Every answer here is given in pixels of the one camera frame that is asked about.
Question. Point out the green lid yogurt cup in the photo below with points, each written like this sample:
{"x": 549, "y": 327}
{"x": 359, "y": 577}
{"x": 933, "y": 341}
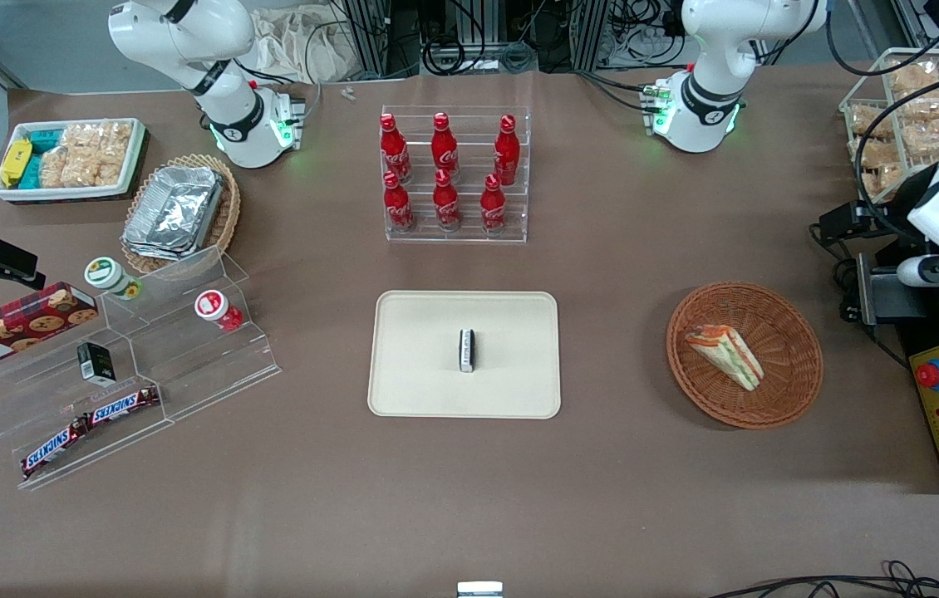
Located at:
{"x": 108, "y": 276}

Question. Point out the aluminium frame post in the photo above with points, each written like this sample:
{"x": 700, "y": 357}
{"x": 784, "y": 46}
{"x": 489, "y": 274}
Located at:
{"x": 590, "y": 33}
{"x": 370, "y": 37}

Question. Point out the red cola bottle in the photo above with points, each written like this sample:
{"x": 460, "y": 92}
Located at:
{"x": 446, "y": 203}
{"x": 507, "y": 154}
{"x": 397, "y": 206}
{"x": 392, "y": 149}
{"x": 444, "y": 148}
{"x": 493, "y": 208}

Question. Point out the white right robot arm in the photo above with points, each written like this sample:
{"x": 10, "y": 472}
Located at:
{"x": 228, "y": 116}

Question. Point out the teal snack packet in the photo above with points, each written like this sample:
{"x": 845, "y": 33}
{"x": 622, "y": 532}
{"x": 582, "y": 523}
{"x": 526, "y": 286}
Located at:
{"x": 33, "y": 170}
{"x": 46, "y": 139}

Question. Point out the aluminium foil container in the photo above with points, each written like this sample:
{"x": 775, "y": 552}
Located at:
{"x": 174, "y": 208}

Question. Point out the white rectangular snack tray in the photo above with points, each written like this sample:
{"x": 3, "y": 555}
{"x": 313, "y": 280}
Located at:
{"x": 62, "y": 193}

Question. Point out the small white grey device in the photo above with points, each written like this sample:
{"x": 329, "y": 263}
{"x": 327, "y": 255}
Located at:
{"x": 479, "y": 590}

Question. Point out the red emergency stop button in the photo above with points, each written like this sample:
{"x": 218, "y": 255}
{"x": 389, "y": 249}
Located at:
{"x": 931, "y": 375}

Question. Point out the round brown wicker basket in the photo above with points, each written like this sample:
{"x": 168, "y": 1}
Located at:
{"x": 785, "y": 382}

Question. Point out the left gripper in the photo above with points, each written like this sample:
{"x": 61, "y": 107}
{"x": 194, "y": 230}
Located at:
{"x": 891, "y": 218}

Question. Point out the small black carton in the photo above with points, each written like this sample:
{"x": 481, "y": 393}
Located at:
{"x": 95, "y": 364}

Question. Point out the wrapped bread pack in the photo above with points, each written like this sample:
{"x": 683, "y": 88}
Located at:
{"x": 916, "y": 79}
{"x": 877, "y": 166}
{"x": 935, "y": 129}
{"x": 870, "y": 120}

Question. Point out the clear acrylic stepped shelf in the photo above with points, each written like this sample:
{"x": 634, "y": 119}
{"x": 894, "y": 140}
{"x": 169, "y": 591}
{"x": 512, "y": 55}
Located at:
{"x": 187, "y": 374}

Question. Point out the small black white box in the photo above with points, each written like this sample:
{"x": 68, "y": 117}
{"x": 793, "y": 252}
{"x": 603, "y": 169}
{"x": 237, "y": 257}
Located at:
{"x": 467, "y": 350}

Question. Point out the beige plastic tray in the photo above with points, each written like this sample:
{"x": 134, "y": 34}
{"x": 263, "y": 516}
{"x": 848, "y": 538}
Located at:
{"x": 420, "y": 357}

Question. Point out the rice cracker bag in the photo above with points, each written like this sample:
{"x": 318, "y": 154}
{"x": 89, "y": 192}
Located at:
{"x": 69, "y": 158}
{"x": 110, "y": 149}

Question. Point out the snickers chocolate bar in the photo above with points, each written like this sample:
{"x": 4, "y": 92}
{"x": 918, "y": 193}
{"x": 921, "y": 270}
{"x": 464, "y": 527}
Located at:
{"x": 125, "y": 405}
{"x": 54, "y": 448}

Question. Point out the triangle sandwich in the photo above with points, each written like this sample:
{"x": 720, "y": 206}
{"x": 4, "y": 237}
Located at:
{"x": 727, "y": 355}

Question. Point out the clear acrylic bottle rack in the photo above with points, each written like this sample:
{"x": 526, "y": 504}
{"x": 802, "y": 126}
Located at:
{"x": 469, "y": 124}

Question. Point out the red tartan cookie box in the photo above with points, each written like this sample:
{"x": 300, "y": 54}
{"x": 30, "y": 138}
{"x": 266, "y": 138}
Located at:
{"x": 12, "y": 328}

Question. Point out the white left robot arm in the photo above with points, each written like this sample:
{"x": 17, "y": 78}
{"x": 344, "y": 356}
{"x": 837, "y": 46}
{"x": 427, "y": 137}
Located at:
{"x": 706, "y": 100}

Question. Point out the white fabric bag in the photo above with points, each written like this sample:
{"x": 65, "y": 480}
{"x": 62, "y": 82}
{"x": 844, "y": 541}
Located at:
{"x": 303, "y": 50}

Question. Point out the yellow snack packet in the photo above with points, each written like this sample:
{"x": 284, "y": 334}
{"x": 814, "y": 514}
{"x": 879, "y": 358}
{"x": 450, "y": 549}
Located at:
{"x": 16, "y": 162}

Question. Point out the red lid yogurt cup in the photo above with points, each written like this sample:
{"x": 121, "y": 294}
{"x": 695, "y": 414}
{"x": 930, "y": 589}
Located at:
{"x": 213, "y": 307}

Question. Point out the oval light wicker basket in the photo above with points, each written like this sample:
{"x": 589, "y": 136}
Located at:
{"x": 228, "y": 208}

